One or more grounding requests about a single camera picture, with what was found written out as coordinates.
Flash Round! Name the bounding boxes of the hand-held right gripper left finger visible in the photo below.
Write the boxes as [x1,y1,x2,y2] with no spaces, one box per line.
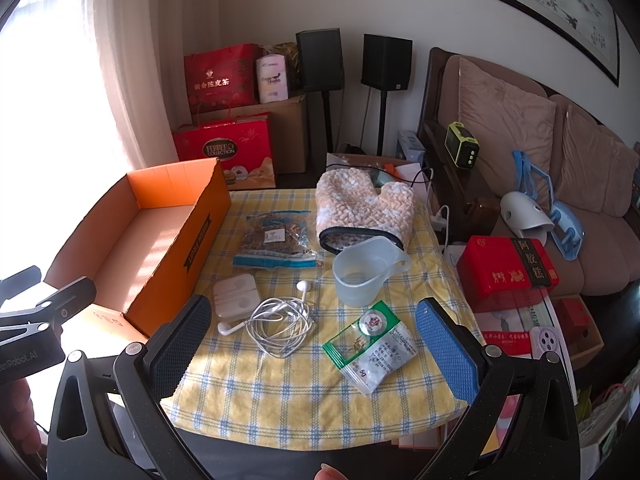
[46,294,213,480]

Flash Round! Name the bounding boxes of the white round-holed plug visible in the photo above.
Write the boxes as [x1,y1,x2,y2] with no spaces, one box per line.
[530,326,568,361]

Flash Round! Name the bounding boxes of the black speaker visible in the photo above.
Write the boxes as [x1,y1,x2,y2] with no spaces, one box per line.
[295,29,345,92]
[361,34,413,92]

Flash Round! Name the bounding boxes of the green and white sachet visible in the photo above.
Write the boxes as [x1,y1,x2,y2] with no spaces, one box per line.
[322,301,418,397]

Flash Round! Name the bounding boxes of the cardboard box of clutter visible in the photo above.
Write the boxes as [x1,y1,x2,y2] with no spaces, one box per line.
[325,152,431,191]

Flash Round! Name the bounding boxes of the orange cardboard box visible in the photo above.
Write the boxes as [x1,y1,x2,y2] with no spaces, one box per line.
[44,157,232,338]

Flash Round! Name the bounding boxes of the white curtain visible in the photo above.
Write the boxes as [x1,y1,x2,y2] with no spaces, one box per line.
[82,0,221,171]

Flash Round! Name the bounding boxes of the stack of papers and books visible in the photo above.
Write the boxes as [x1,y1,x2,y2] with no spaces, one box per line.
[472,295,581,406]

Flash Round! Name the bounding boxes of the white wired earphones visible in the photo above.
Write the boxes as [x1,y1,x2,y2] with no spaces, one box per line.
[217,280,315,358]

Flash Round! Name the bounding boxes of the white and blue gadget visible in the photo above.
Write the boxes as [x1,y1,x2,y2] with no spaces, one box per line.
[511,150,585,261]

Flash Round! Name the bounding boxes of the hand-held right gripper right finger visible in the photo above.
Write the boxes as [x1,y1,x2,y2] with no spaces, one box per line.
[415,297,581,480]

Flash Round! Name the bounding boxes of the dark red gift bag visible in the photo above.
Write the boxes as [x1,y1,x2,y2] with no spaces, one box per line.
[183,43,262,116]

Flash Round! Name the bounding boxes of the zip bag of dried herbs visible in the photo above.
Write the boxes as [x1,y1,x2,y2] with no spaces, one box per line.
[232,210,326,270]

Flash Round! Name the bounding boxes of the red and black box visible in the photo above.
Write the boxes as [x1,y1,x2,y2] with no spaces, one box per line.
[456,235,561,313]

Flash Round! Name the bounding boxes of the yellow plaid cloth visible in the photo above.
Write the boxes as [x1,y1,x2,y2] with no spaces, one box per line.
[160,187,483,433]

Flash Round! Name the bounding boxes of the white handheld massager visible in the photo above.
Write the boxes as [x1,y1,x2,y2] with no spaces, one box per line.
[500,191,556,243]

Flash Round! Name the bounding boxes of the blue and white carton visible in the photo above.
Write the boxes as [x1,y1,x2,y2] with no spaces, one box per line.
[397,130,426,163]

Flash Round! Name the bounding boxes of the brown sofa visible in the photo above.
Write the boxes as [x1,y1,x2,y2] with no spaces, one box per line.
[417,47,640,306]

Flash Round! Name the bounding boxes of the red chocolate gift bag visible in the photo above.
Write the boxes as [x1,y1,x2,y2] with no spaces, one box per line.
[172,112,277,190]

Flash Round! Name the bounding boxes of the large beige cushion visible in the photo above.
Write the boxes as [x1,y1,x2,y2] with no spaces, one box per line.
[457,57,557,196]

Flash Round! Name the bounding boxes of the fluffy beige oven mitt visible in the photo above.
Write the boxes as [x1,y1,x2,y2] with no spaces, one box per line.
[315,167,418,253]

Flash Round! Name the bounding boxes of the black cable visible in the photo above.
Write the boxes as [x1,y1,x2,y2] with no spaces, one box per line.
[327,162,433,186]

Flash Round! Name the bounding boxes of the brown sofa cushion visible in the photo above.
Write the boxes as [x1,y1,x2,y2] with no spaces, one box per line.
[552,105,640,218]

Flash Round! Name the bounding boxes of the white earphone case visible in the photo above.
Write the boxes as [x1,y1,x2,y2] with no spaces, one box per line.
[212,275,262,318]

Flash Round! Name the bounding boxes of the gold patterned bag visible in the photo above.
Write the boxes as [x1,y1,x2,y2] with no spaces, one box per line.
[262,42,301,96]

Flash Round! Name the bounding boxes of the clear plastic measuring cup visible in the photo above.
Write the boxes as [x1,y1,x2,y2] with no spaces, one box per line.
[332,236,412,307]

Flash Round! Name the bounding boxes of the brown cardboard box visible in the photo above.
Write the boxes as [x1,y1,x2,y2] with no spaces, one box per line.
[192,94,308,176]

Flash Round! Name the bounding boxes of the green portable radio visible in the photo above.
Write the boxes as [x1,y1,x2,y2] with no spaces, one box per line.
[445,121,478,167]

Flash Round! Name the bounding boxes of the black speaker stand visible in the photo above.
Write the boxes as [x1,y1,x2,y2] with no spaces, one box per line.
[320,90,336,161]
[377,89,391,157]

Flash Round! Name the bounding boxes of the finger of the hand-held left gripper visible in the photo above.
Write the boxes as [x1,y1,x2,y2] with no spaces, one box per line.
[0,266,42,303]
[0,277,97,343]

